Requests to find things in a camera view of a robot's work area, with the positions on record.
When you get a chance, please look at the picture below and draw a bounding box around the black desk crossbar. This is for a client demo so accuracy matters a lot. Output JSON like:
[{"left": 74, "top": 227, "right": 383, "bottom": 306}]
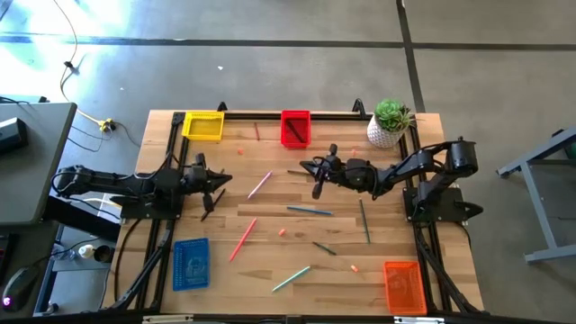
[{"left": 43, "top": 196, "right": 122, "bottom": 243}]

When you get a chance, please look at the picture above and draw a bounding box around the silver metal bracket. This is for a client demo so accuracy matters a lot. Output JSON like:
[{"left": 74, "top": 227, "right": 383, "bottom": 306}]
[
  {"left": 393, "top": 316, "right": 446, "bottom": 324},
  {"left": 142, "top": 314, "right": 194, "bottom": 324}
]

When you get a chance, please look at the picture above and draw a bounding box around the coral red pencil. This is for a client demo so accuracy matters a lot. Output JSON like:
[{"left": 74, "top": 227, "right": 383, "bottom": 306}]
[{"left": 228, "top": 217, "right": 258, "bottom": 263}]

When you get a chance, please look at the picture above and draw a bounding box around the orange plastic mesh bin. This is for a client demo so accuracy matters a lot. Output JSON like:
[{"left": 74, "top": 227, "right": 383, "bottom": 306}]
[{"left": 382, "top": 260, "right": 428, "bottom": 316}]

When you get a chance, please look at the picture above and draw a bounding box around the mint green pencil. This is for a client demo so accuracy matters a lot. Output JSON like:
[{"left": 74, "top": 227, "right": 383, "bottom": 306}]
[{"left": 271, "top": 265, "right": 312, "bottom": 293}]

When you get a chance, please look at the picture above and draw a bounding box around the pink pencil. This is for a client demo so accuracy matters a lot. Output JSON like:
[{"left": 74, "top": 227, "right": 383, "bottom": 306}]
[{"left": 247, "top": 170, "right": 274, "bottom": 201}]

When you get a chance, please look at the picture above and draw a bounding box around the grey desk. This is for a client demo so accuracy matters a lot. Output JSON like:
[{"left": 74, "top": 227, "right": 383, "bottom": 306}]
[{"left": 0, "top": 102, "right": 78, "bottom": 226}]

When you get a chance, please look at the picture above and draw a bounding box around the succulent in white faceted pot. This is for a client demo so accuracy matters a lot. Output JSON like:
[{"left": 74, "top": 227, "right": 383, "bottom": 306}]
[{"left": 366, "top": 98, "right": 418, "bottom": 149}]

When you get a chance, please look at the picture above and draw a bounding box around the yellow plastic mesh bin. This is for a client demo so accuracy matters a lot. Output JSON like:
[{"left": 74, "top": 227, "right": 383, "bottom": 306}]
[{"left": 181, "top": 110, "right": 226, "bottom": 142}]

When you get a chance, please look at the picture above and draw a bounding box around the dark green crayon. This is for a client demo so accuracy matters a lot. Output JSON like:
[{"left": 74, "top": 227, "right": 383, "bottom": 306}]
[{"left": 312, "top": 241, "right": 338, "bottom": 257}]

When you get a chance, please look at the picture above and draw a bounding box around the black aluminium table frame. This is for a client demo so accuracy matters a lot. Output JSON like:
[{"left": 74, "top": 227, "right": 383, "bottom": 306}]
[{"left": 107, "top": 110, "right": 485, "bottom": 316}]

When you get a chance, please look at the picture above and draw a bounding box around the blue pencil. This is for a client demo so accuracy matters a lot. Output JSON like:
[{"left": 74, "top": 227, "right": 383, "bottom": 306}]
[{"left": 286, "top": 205, "right": 335, "bottom": 216}]

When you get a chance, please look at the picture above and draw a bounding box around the yellow extension cable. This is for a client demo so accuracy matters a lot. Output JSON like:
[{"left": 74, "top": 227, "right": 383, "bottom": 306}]
[{"left": 52, "top": 0, "right": 116, "bottom": 134}]

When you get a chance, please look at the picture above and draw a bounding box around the grey metal table frame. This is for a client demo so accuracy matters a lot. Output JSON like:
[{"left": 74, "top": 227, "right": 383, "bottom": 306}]
[{"left": 497, "top": 127, "right": 576, "bottom": 265}]

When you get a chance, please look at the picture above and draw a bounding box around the dark green pencil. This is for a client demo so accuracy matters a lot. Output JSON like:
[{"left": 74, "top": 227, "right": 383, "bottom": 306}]
[{"left": 358, "top": 197, "right": 372, "bottom": 246}]

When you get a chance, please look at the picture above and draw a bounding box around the black box device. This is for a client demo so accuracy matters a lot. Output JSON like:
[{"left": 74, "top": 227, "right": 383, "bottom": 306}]
[{"left": 0, "top": 117, "right": 29, "bottom": 154}]

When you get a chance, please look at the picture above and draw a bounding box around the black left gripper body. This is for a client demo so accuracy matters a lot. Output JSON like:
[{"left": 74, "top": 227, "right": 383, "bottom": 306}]
[{"left": 181, "top": 152, "right": 218, "bottom": 214}]

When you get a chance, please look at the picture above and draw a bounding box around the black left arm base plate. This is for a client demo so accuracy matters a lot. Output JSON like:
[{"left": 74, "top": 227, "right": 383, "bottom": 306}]
[{"left": 120, "top": 193, "right": 185, "bottom": 221}]

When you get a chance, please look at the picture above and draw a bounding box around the black computer mouse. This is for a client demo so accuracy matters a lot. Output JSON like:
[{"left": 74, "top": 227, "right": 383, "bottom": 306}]
[{"left": 1, "top": 265, "right": 41, "bottom": 312}]

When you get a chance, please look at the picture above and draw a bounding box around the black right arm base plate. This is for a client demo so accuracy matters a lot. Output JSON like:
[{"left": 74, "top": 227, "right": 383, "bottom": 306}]
[{"left": 403, "top": 186, "right": 485, "bottom": 222}]

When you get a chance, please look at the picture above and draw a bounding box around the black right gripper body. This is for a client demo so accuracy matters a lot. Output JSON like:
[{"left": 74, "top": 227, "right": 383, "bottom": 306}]
[{"left": 311, "top": 143, "right": 356, "bottom": 201}]

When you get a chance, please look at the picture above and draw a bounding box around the black cup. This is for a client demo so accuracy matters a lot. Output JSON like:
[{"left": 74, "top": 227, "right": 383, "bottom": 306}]
[{"left": 93, "top": 245, "right": 116, "bottom": 264}]

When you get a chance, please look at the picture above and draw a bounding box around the red plastic mesh bin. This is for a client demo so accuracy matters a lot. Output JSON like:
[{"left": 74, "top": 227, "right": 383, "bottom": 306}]
[{"left": 280, "top": 109, "right": 312, "bottom": 149}]

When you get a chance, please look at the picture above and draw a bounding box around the blue plastic mesh bin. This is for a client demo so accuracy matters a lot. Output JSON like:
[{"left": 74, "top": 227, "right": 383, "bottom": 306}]
[{"left": 172, "top": 237, "right": 212, "bottom": 292}]

